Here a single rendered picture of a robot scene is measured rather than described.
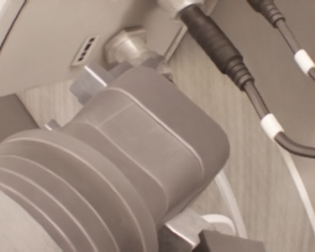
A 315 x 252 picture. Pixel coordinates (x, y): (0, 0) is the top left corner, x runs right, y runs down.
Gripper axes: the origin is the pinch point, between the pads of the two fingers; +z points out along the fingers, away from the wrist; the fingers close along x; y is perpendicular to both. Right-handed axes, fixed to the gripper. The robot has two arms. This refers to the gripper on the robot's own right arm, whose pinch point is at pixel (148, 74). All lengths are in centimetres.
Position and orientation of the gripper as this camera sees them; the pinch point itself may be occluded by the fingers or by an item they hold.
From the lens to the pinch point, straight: 83.4
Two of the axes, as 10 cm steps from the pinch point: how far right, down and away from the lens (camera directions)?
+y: 7.5, 6.5, -1.1
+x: 5.4, -7.0, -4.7
